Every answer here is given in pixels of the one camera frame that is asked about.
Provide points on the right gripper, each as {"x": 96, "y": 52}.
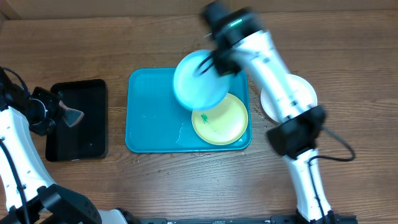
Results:
{"x": 219, "y": 63}

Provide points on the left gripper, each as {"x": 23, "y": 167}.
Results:
{"x": 43, "y": 124}

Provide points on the light blue plate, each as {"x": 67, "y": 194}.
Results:
{"x": 195, "y": 92}

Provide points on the yellow-green plate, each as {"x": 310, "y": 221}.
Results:
{"x": 223, "y": 124}

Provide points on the white plate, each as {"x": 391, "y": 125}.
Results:
{"x": 303, "y": 91}

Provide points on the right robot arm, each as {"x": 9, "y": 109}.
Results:
{"x": 243, "y": 44}

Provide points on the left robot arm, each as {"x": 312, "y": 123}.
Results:
{"x": 29, "y": 188}

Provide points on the black rectangular tray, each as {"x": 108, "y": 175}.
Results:
{"x": 88, "y": 138}

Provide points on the teal plastic serving tray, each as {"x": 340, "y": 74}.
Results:
{"x": 157, "y": 123}

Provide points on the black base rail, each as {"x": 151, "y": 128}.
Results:
{"x": 276, "y": 219}

